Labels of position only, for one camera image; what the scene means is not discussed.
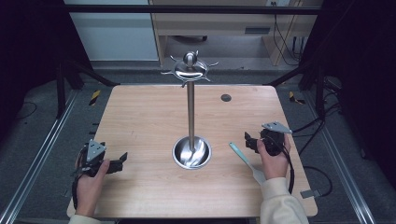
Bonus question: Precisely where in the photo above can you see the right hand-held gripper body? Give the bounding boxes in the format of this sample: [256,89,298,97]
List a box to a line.
[257,120,293,157]

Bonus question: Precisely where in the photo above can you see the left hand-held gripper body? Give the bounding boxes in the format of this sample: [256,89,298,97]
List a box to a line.
[75,139,109,178]

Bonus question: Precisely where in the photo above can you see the person's right hand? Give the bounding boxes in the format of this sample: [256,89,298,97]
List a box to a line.
[256,133,291,181]

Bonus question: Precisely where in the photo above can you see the person's left hand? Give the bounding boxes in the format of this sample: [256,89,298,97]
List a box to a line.
[74,159,111,217]

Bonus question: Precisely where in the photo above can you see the yellow black striped tape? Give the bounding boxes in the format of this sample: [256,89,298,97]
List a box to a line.
[288,91,306,105]
[88,89,103,107]

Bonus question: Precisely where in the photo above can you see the steel utensil hanger stand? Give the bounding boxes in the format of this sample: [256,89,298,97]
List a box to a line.
[161,49,219,171]

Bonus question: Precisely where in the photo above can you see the grey tape strip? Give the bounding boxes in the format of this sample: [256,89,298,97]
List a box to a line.
[300,189,322,200]

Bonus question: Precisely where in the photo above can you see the white cabinet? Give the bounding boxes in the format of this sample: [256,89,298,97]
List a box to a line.
[63,0,160,62]

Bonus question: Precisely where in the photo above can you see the light wooden desk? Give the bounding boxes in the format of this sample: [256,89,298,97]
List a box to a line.
[148,0,324,67]

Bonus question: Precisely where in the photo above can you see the teal handled white spatula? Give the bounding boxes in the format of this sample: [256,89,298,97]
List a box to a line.
[229,141,267,186]

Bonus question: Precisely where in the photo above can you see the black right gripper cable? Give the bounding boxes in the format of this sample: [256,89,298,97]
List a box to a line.
[270,136,296,195]

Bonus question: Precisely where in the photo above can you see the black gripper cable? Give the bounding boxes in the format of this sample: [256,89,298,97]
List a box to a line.
[71,147,89,210]
[270,136,296,195]

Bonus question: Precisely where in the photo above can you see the black floor cable bundle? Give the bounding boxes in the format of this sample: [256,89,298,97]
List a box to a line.
[291,76,344,157]

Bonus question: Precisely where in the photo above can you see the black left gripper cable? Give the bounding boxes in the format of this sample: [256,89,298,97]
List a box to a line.
[71,147,89,210]

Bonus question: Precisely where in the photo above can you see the aluminium floor rail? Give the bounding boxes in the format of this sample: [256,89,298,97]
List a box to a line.
[303,92,378,224]
[0,90,79,224]

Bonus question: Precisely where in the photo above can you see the black metal frame brace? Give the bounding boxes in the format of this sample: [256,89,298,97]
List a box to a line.
[55,59,121,119]
[264,57,327,120]

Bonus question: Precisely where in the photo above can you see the black floor cable loop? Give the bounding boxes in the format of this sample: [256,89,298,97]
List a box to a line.
[303,165,333,198]

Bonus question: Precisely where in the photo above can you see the black hanging cables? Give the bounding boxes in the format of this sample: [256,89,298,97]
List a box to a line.
[272,1,303,67]

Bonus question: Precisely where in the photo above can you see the black metal frame crossbar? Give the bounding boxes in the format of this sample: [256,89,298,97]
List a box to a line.
[64,4,323,15]

